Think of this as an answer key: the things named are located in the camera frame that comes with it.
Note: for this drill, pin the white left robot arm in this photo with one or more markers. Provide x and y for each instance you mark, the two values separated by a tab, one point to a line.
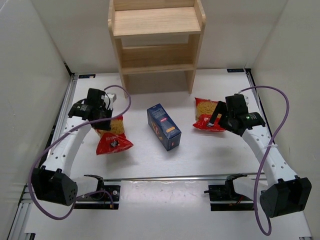
51	181

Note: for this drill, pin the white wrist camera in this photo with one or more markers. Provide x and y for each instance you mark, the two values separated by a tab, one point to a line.
109	100
247	100

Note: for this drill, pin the wooden three-tier shelf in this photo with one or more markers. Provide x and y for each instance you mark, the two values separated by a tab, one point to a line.
157	18

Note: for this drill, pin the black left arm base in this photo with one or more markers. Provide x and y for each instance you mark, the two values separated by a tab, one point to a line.
96	194

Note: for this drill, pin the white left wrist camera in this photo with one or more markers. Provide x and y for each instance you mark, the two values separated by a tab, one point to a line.
109	100

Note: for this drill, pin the blue pasta box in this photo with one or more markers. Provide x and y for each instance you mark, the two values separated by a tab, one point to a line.
164	127

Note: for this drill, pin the red pasta bag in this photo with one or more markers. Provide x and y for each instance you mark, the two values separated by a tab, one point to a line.
113	140
204	109

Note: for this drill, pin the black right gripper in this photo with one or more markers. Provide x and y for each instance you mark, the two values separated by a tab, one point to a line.
223	122

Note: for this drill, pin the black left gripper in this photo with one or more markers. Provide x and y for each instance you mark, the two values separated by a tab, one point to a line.
101	124

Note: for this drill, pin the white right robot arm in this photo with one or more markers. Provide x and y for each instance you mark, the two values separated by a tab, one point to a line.
285	192

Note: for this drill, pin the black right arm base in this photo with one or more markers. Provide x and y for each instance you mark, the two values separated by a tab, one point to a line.
223	197

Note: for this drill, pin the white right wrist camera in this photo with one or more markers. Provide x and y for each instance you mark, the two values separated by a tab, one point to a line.
247	100

